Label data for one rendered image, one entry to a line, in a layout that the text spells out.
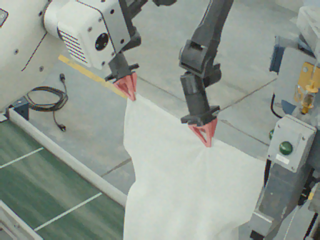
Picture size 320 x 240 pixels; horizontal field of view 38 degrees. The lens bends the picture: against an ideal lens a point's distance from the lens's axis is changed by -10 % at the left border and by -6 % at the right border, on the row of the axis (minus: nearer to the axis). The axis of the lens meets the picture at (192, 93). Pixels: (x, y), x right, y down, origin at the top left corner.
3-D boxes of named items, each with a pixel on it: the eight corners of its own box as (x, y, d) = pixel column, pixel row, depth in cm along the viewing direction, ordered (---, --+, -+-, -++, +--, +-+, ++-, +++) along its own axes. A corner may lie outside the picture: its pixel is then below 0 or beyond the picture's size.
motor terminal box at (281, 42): (265, 79, 146) (273, 43, 141) (267, 66, 155) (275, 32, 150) (291, 86, 145) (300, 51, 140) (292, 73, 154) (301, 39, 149)
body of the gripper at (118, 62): (141, 68, 152) (131, 46, 152) (117, 76, 144) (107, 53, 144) (128, 76, 156) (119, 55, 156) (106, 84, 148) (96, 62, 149)
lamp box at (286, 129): (265, 158, 100) (276, 121, 96) (275, 149, 104) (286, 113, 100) (295, 173, 97) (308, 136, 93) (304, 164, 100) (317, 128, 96)
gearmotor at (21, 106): (-17, 106, 268) (-19, 83, 261) (2, 98, 279) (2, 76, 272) (10, 128, 254) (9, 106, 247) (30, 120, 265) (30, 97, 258)
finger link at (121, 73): (147, 94, 149) (133, 66, 150) (130, 101, 144) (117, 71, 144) (133, 101, 154) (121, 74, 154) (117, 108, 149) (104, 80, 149)
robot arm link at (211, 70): (180, 46, 129) (207, 58, 125) (205, 36, 138) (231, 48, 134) (172, 86, 135) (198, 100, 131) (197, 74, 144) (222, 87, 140)
